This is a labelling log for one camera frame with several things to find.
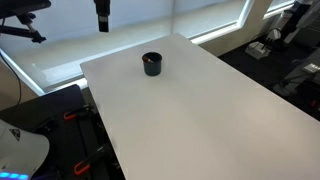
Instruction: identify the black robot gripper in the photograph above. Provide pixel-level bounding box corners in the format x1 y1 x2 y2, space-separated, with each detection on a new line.
93 0 111 33

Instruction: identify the dark speckled mug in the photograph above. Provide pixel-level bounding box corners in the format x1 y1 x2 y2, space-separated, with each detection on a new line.
142 51 163 77

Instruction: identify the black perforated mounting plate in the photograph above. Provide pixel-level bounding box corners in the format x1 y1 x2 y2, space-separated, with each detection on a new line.
0 84 126 180

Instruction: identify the white box device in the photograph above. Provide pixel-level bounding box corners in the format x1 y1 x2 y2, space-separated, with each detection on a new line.
245 40 271 61

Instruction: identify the grey white machine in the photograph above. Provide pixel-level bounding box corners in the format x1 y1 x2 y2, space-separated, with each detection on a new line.
272 49 320 98

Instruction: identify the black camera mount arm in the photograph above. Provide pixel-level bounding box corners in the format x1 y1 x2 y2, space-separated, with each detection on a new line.
0 0 52 44

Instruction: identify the orange handled black clamp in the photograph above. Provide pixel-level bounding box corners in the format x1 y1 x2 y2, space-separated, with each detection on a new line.
62 104 95 122
73 145 112 176

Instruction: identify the thin black cable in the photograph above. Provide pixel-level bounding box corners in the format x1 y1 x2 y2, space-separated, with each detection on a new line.
0 52 23 105

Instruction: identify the white window frame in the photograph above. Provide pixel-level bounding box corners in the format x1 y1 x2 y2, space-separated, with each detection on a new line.
0 0 295 96

